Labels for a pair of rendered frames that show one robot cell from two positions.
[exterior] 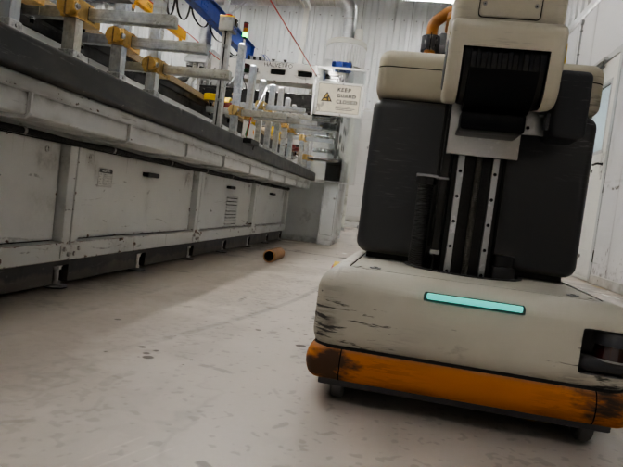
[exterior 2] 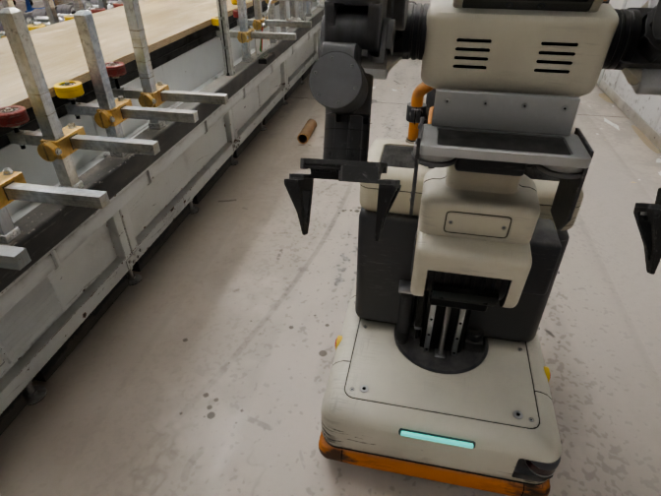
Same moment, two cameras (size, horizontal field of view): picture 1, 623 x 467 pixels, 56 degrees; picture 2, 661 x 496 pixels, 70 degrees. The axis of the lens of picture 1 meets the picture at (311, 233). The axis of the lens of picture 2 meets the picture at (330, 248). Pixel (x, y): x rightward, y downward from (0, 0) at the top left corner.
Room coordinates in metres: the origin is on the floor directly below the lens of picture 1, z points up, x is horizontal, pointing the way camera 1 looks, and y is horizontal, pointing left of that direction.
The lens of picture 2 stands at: (0.40, -0.09, 1.33)
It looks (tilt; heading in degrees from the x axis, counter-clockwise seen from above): 35 degrees down; 2
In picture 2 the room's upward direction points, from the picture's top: straight up
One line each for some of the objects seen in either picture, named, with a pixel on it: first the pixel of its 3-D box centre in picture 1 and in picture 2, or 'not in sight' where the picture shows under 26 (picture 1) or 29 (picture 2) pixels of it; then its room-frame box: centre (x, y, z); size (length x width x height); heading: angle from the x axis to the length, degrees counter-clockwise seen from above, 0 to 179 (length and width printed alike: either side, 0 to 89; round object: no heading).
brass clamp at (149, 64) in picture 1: (156, 68); (154, 95); (2.07, 0.62, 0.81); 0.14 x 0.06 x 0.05; 172
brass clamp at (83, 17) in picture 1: (79, 12); (62, 143); (1.58, 0.69, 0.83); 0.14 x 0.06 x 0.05; 172
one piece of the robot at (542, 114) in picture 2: not in sight; (493, 159); (1.15, -0.33, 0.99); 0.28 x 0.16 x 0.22; 81
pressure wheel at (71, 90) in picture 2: not in sight; (72, 100); (1.86, 0.80, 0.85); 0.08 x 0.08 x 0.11
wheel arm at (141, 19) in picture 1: (99, 17); (83, 143); (1.59, 0.64, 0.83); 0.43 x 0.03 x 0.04; 82
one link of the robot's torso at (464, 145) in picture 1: (522, 98); (490, 268); (1.26, -0.41, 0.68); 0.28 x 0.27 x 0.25; 81
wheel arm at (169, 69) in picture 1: (171, 70); (169, 95); (2.08, 0.56, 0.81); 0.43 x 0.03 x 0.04; 82
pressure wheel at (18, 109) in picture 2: not in sight; (16, 128); (1.61, 0.83, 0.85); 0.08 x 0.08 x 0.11
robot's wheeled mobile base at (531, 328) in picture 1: (454, 319); (435, 364); (1.43, -0.38, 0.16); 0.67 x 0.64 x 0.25; 171
